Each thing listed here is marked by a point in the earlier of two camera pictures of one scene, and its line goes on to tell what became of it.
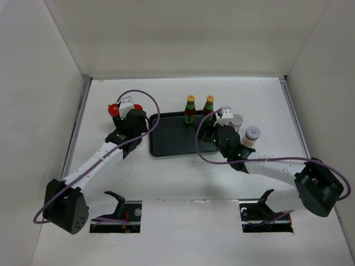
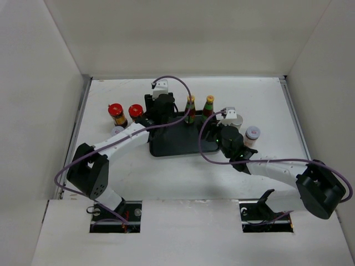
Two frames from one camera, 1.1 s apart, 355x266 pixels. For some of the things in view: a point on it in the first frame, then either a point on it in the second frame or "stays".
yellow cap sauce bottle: (189, 113) stays
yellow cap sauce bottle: (208, 107) stays
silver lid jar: (236, 121) stays
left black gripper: (119, 122) → (150, 102)
